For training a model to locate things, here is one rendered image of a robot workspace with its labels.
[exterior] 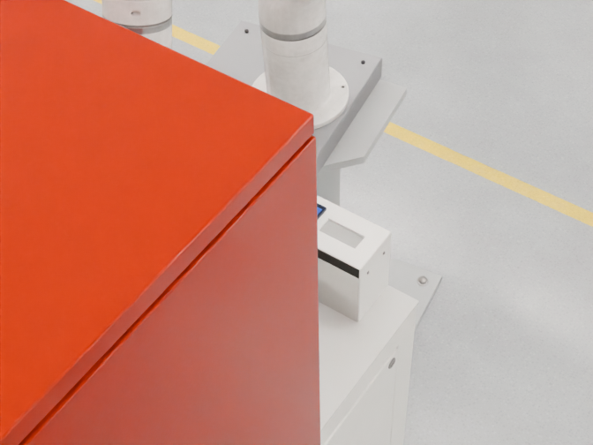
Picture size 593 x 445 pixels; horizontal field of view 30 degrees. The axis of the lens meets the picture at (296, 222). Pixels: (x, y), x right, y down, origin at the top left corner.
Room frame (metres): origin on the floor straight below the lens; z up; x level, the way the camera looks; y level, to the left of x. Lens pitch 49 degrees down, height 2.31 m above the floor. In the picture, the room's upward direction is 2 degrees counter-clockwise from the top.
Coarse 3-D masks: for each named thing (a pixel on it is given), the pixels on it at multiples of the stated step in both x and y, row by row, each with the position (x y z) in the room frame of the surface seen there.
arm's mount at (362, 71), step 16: (240, 32) 1.77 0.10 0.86; (256, 32) 1.76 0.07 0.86; (224, 48) 1.72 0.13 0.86; (240, 48) 1.72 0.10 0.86; (256, 48) 1.71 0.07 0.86; (336, 48) 1.70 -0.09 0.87; (208, 64) 1.67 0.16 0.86; (224, 64) 1.67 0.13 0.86; (240, 64) 1.66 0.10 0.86; (256, 64) 1.66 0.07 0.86; (336, 64) 1.65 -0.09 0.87; (352, 64) 1.64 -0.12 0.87; (368, 64) 1.64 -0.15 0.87; (352, 80) 1.60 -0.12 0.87; (368, 80) 1.60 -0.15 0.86; (352, 96) 1.55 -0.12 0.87; (368, 96) 1.60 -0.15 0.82; (352, 112) 1.53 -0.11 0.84; (320, 128) 1.47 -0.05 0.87; (336, 128) 1.47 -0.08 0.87; (320, 144) 1.43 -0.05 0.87; (336, 144) 1.47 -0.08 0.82; (320, 160) 1.41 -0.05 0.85
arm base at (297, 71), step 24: (264, 48) 1.54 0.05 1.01; (288, 48) 1.50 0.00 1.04; (312, 48) 1.51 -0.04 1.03; (264, 72) 1.62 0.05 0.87; (288, 72) 1.50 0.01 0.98; (312, 72) 1.51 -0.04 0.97; (336, 72) 1.61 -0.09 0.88; (288, 96) 1.50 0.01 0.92; (312, 96) 1.51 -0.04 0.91; (336, 96) 1.54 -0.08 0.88
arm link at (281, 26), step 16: (272, 0) 1.53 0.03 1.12; (288, 0) 1.51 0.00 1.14; (304, 0) 1.49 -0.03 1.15; (320, 0) 1.52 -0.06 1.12; (272, 16) 1.51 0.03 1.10; (288, 16) 1.50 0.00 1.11; (304, 16) 1.51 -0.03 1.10; (320, 16) 1.53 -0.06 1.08; (272, 32) 1.51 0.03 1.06; (288, 32) 1.50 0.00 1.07; (304, 32) 1.51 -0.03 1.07
